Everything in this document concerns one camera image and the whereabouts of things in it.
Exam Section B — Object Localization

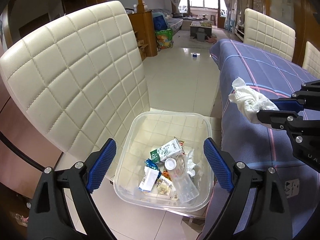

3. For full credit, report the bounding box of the white tissue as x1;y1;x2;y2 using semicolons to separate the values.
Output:
187;149;203;180
228;77;279;127

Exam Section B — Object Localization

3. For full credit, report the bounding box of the clear plastic tray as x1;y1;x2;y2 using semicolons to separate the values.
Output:
164;154;200;203

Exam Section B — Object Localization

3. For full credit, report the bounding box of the gold wrapper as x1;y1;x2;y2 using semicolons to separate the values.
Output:
156;176;178;200

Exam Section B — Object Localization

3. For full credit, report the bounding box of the orange peel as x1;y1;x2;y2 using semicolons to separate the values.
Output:
162;170;170;180

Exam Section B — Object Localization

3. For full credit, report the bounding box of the green white milk carton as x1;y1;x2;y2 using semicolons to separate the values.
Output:
150;139;183;163

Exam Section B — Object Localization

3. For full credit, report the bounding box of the blue small carton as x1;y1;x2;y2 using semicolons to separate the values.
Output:
138;159;162;192

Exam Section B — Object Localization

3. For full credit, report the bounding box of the clear plastic trash bin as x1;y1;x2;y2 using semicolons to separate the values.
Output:
113;111;214;213

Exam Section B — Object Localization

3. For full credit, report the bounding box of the white sticker on tablecloth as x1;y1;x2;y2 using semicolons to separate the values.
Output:
285;179;300;198

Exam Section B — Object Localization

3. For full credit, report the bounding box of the blue plaid tablecloth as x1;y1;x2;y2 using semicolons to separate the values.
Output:
199;39;319;239

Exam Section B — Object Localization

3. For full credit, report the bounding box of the cream chair far right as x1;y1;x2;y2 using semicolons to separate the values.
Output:
302;41;320;79

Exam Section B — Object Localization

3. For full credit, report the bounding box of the cream chair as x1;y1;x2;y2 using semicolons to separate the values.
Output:
0;0;223;221
302;41;320;79
243;8;296;61

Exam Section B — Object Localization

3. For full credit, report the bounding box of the cream chair far centre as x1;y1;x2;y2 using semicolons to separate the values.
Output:
243;8;296;61

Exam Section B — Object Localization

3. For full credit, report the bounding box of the coffee table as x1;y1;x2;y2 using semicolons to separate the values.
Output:
190;21;212;38

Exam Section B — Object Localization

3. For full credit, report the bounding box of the green colourful bag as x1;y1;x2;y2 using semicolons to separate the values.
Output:
155;28;173;50

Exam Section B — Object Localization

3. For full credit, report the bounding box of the grey sofa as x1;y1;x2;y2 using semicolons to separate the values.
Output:
152;9;183;35

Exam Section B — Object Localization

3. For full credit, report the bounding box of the cream chair left side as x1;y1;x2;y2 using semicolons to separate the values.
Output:
0;0;223;221

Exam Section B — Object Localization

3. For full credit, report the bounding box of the wooden partition cabinet left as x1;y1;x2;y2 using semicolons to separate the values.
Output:
129;0;157;57

